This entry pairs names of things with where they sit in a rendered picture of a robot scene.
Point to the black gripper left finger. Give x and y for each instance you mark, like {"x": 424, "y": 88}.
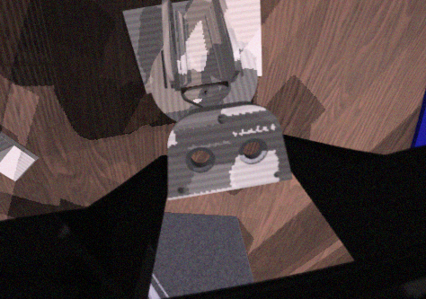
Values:
{"x": 116, "y": 236}

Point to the blue flat plate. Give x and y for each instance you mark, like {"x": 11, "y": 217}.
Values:
{"x": 419, "y": 137}

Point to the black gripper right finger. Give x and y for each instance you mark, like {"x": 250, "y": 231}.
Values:
{"x": 361, "y": 195}

